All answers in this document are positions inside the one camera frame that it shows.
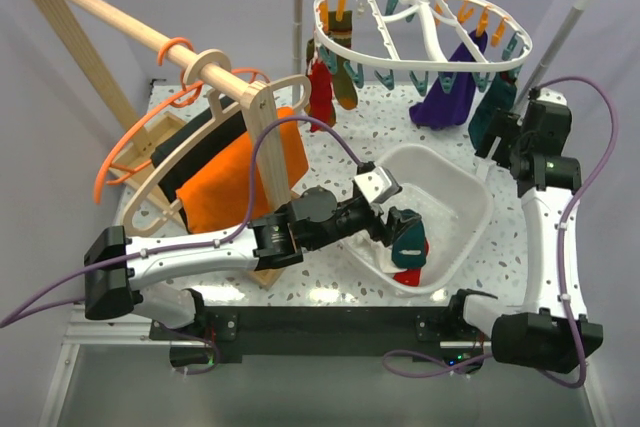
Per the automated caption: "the red santa sock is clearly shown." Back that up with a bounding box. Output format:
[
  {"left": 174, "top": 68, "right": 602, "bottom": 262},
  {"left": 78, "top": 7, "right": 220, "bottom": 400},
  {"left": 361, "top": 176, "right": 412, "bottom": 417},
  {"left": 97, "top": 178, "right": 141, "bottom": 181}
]
[
  {"left": 391, "top": 239, "right": 430, "bottom": 287},
  {"left": 308, "top": 61, "right": 336, "bottom": 127}
]

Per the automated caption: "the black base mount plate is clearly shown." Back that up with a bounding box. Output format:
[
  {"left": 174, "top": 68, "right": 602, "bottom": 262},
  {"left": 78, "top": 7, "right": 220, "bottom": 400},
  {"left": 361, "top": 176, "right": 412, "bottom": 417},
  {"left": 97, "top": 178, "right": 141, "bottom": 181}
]
[{"left": 181, "top": 306, "right": 490, "bottom": 365}]

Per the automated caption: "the white sock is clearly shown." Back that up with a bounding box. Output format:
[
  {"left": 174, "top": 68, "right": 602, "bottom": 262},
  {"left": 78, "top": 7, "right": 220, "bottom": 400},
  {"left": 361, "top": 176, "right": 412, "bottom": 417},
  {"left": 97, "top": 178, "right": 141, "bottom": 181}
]
[{"left": 356, "top": 237, "right": 403, "bottom": 276}]

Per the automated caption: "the striped olive sock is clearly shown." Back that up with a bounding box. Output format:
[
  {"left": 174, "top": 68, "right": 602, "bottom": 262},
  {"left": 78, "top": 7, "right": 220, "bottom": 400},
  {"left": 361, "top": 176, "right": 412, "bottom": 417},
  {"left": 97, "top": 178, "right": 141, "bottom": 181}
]
[
  {"left": 329, "top": 10, "right": 358, "bottom": 110},
  {"left": 305, "top": 38, "right": 324, "bottom": 79}
]

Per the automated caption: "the white plastic basin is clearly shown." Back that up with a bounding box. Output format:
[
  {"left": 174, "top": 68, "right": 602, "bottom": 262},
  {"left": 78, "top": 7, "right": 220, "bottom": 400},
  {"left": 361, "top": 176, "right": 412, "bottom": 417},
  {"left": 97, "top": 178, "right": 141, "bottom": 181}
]
[{"left": 341, "top": 144, "right": 493, "bottom": 297}]

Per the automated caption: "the white drying rack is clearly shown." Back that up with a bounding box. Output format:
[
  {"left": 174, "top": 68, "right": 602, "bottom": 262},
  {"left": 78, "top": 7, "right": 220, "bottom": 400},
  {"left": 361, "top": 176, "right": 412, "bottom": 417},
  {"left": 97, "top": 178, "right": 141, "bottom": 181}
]
[{"left": 284, "top": 0, "right": 611, "bottom": 183}]

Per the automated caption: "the orange plastic hanger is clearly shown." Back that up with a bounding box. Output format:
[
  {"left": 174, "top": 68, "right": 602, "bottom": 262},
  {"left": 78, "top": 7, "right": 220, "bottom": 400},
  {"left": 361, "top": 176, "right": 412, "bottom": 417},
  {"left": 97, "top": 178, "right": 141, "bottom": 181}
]
[{"left": 90, "top": 36, "right": 271, "bottom": 204}]

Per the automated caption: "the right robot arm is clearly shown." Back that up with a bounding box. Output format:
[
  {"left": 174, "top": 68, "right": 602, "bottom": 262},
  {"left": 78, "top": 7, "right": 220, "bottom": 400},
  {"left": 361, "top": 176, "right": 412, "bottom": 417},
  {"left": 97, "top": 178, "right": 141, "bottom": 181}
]
[{"left": 445, "top": 88, "right": 604, "bottom": 374}]

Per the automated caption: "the orange cloth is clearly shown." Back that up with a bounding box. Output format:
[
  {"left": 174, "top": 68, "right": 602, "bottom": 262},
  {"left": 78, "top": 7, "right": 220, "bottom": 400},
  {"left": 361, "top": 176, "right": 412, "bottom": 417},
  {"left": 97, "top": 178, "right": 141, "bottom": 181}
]
[{"left": 176, "top": 112, "right": 309, "bottom": 234}]

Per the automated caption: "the black cloth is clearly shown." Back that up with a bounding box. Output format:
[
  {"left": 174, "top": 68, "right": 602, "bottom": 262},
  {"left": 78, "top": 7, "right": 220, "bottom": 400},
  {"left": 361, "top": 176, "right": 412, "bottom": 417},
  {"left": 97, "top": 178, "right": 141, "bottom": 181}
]
[{"left": 148, "top": 106, "right": 246, "bottom": 221}]

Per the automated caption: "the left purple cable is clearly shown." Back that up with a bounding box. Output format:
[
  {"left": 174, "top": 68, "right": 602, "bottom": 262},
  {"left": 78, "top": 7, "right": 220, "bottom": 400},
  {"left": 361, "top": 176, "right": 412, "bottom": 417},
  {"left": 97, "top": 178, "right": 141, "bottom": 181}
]
[{"left": 0, "top": 115, "right": 374, "bottom": 329}]

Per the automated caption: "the purple sock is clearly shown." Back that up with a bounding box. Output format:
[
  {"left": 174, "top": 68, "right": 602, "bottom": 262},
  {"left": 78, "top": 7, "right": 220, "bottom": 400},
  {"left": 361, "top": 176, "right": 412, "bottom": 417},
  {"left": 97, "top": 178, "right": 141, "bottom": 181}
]
[{"left": 408, "top": 29, "right": 491, "bottom": 129}]

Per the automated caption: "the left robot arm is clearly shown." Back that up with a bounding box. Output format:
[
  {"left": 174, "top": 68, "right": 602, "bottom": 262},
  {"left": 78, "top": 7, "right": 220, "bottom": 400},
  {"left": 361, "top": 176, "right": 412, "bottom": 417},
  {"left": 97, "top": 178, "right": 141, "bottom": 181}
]
[{"left": 84, "top": 187, "right": 422, "bottom": 339}]

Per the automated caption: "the aluminium frame rail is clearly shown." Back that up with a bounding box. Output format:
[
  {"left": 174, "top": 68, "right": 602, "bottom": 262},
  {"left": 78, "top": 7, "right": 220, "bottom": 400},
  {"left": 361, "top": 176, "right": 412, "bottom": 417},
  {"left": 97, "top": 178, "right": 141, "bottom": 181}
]
[{"left": 39, "top": 307, "right": 175, "bottom": 426}]

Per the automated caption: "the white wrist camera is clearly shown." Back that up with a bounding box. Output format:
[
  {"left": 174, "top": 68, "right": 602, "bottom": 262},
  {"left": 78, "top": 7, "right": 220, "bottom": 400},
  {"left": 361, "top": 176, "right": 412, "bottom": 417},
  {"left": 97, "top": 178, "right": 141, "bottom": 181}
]
[
  {"left": 353, "top": 166, "right": 402, "bottom": 204},
  {"left": 528, "top": 87, "right": 568, "bottom": 107}
]

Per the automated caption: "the wooden hanger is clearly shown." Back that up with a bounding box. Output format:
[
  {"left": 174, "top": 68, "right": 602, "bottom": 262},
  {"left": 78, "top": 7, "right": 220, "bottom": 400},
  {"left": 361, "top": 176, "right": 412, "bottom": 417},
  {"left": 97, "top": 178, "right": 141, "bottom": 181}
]
[{"left": 121, "top": 74, "right": 311, "bottom": 237}]

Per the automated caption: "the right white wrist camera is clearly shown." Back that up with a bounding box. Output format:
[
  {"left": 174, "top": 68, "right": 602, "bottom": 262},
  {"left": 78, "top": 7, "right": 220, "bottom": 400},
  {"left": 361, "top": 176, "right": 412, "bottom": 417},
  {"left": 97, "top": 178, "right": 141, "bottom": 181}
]
[{"left": 528, "top": 87, "right": 568, "bottom": 107}]

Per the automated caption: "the dark green sock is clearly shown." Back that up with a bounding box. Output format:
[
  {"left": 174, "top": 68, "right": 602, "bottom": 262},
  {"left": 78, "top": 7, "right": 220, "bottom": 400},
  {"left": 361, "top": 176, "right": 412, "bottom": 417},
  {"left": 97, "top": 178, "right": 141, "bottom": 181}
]
[
  {"left": 392, "top": 221, "right": 427, "bottom": 250},
  {"left": 468, "top": 71, "right": 517, "bottom": 150}
]

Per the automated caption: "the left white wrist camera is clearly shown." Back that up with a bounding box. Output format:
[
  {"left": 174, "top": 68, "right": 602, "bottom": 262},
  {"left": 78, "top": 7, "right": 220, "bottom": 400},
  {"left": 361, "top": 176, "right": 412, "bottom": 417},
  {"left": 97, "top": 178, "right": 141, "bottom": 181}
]
[{"left": 353, "top": 166, "right": 402, "bottom": 204}]

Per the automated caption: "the wooden clothes rack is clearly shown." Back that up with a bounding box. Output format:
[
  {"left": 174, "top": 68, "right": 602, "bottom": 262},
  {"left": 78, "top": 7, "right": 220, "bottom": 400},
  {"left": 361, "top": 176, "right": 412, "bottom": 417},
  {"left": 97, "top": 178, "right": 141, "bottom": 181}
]
[{"left": 3, "top": 0, "right": 301, "bottom": 291}]

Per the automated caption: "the white clip sock hanger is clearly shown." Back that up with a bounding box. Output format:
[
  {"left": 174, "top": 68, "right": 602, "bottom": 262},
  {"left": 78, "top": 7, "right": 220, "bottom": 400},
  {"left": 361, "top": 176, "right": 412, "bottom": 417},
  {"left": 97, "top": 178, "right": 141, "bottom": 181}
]
[{"left": 313, "top": 0, "right": 533, "bottom": 95}]

